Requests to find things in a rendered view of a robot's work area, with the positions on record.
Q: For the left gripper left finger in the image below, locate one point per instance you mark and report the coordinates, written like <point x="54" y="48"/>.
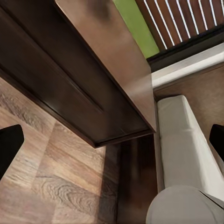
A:
<point x="11" y="139"/>

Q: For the fixed window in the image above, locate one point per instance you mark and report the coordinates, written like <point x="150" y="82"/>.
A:
<point x="168" y="31"/>

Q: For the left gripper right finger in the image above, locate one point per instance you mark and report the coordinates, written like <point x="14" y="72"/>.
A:
<point x="217" y="139"/>

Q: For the nightstand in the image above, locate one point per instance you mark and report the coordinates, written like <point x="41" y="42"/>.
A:
<point x="78" y="61"/>

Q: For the bed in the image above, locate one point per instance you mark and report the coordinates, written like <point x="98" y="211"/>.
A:
<point x="180" y="152"/>

